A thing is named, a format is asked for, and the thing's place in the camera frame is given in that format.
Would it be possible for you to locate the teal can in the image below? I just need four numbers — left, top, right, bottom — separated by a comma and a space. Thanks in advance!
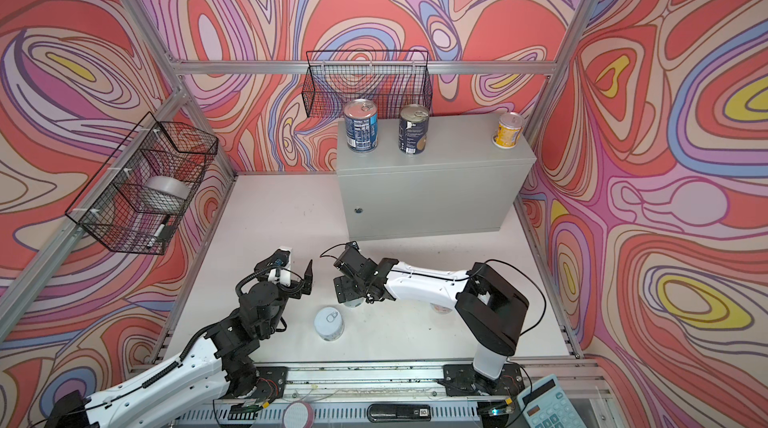
314, 307, 344, 342
343, 298, 364, 308

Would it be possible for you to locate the large blue-label can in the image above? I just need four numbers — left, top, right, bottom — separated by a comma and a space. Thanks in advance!
343, 99, 378, 153

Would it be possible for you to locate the chopped tomato can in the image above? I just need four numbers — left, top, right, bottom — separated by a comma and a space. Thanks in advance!
399, 104, 430, 155

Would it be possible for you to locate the small orange-label can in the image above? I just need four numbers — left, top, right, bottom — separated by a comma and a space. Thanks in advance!
493, 112, 524, 149

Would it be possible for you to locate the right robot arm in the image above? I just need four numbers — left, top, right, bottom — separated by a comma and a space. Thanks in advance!
334, 242, 530, 381

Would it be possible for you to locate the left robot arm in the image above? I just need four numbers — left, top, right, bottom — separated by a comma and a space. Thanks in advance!
42, 248, 313, 427

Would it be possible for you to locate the teal can front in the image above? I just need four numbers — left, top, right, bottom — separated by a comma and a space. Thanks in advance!
314, 307, 344, 342

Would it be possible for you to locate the pink-label can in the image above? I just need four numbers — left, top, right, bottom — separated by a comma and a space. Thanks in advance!
431, 304, 453, 314

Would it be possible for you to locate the green circuit board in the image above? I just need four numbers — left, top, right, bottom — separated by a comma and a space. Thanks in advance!
227, 405, 264, 421

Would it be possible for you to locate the black barcode device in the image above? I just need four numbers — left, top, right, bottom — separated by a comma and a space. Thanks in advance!
366, 403, 432, 423

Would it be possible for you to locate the grey metal cabinet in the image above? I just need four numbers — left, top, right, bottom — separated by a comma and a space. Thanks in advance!
335, 114, 536, 241

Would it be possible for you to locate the teal calculator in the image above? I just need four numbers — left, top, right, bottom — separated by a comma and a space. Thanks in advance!
517, 375, 586, 428

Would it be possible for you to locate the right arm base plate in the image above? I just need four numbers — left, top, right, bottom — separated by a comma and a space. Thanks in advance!
437, 364, 526, 397

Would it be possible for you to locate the left black wire basket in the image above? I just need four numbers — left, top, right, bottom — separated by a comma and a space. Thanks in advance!
65, 114, 219, 256

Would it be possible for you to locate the black wire basket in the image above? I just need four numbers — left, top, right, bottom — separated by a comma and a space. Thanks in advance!
301, 49, 433, 119
65, 114, 219, 256

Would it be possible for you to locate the back black wire basket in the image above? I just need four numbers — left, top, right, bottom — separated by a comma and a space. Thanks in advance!
301, 49, 433, 119

